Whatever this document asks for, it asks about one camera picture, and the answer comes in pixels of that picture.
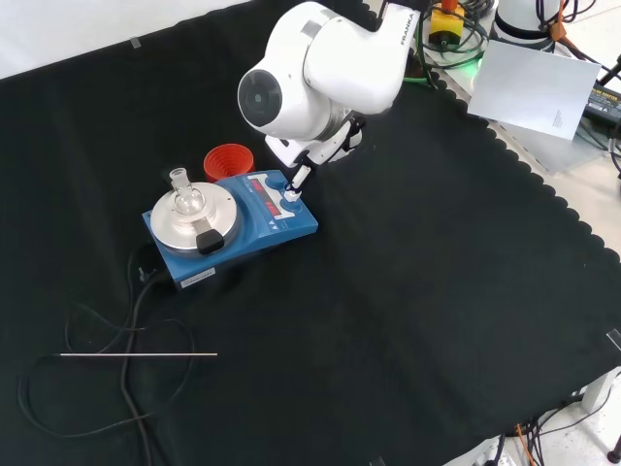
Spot black bench cloth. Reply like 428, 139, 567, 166
0, 0, 621, 466

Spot yellow stop button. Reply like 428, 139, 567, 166
428, 0, 468, 49

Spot red ribbed cup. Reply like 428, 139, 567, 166
203, 142, 256, 184

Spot black tripod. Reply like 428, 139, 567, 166
596, 52, 621, 88

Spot black power adapter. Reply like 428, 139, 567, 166
581, 81, 621, 123

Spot heater with blue base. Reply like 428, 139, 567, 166
142, 169, 320, 292

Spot green cable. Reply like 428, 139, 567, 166
409, 18, 491, 91

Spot thin orange cable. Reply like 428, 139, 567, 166
514, 422, 533, 466

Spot pale board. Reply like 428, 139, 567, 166
467, 38, 603, 142

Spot clear round-bottom flask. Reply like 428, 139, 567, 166
168, 167, 205, 217

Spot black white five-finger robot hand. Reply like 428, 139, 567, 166
264, 112, 367, 202

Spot silver flask holder black handles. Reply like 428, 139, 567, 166
162, 186, 226, 257

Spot thick black power cable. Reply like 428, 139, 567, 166
119, 264, 169, 466

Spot thin black probe cable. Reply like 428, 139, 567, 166
17, 303, 196, 438

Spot white bench frame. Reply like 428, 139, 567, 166
579, 368, 621, 414

